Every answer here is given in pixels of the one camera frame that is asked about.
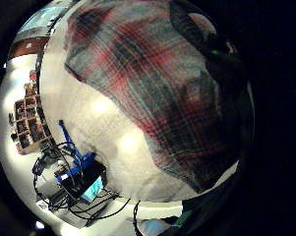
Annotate red grey plaid cloth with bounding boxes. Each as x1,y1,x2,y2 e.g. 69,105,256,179
63,0,250,195

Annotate large window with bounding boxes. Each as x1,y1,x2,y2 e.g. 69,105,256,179
17,2,72,34

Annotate brown wooden cabinet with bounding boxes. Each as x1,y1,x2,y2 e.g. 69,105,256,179
8,35,51,61

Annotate blue metal stand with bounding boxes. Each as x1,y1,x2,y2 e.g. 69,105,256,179
53,119,98,183

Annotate wooden compartment shelf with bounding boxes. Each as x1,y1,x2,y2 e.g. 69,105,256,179
13,82,54,155

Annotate black monitor with lit screen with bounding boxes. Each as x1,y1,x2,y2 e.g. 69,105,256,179
59,162,106,205

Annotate black cable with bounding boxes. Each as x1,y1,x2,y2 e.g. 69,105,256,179
132,200,145,236
31,141,133,221

